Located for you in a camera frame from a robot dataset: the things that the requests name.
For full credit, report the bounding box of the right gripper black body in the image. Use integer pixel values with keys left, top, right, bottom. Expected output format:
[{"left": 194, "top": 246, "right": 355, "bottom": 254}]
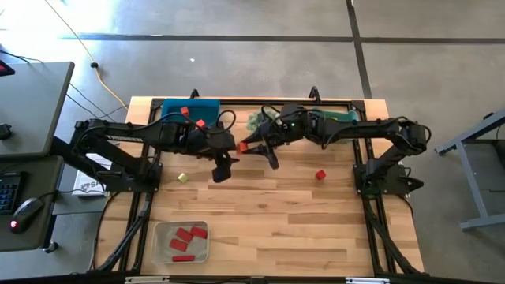
[{"left": 257, "top": 103, "right": 317, "bottom": 171}]

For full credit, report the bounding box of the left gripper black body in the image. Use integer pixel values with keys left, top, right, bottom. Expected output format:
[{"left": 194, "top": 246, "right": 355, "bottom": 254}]
[{"left": 185, "top": 125, "right": 234, "bottom": 184}]

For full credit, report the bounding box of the small potted green plant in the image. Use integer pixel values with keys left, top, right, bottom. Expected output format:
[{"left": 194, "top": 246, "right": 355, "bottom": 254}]
[{"left": 246, "top": 106, "right": 279, "bottom": 133}]

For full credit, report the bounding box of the blue rectangular bin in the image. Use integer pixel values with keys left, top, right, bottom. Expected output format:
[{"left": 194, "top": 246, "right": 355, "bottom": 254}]
[{"left": 159, "top": 98, "right": 221, "bottom": 131}]

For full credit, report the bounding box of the teal plastic bin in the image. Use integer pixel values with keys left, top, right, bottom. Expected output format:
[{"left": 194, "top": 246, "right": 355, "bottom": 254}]
[{"left": 311, "top": 106, "right": 361, "bottom": 144}]

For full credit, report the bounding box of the clear plastic tray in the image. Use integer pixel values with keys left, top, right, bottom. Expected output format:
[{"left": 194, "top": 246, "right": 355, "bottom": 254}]
[{"left": 149, "top": 219, "right": 210, "bottom": 265}]

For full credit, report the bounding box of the black rig crossbeam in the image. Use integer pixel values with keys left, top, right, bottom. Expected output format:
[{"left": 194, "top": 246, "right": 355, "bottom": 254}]
[{"left": 0, "top": 271, "right": 505, "bottom": 284}]

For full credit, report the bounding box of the white printed box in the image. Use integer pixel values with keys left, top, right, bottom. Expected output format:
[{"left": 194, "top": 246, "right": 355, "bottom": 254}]
[{"left": 73, "top": 152, "right": 114, "bottom": 197}]

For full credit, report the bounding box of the dark grey keyboard desk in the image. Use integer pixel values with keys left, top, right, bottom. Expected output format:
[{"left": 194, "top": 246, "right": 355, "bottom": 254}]
[{"left": 0, "top": 155, "right": 66, "bottom": 252}]

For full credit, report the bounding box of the black computer mouse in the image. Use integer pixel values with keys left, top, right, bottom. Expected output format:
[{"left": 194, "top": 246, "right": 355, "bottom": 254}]
[{"left": 9, "top": 196, "right": 44, "bottom": 234}]

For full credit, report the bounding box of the black backlit keyboard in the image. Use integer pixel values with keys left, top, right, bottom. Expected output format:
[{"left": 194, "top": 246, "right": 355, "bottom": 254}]
[{"left": 0, "top": 171, "right": 23, "bottom": 216}]

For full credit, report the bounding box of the black device with display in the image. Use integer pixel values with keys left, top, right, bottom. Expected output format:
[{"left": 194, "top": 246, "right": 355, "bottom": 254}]
[{"left": 0, "top": 59, "right": 16, "bottom": 77}]

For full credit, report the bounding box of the black aluminium table frame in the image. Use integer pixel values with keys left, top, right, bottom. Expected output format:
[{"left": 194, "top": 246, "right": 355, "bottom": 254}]
[{"left": 89, "top": 96, "right": 424, "bottom": 277}]

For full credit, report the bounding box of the yellow floor cable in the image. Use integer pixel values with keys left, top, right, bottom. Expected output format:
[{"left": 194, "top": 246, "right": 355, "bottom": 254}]
[{"left": 42, "top": 0, "right": 130, "bottom": 111}]

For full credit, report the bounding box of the black floor cable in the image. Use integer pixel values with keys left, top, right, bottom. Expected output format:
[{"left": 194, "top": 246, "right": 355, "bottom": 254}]
[{"left": 0, "top": 49, "right": 128, "bottom": 129}]

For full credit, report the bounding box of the silver bracket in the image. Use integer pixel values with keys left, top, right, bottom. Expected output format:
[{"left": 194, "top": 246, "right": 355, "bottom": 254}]
[
  {"left": 345, "top": 277, "right": 391, "bottom": 284},
  {"left": 124, "top": 276, "right": 170, "bottom": 284}
]

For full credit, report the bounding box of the blue-grey table leg frame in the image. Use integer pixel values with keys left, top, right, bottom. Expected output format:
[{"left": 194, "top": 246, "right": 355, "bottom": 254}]
[{"left": 433, "top": 110, "right": 505, "bottom": 232}]

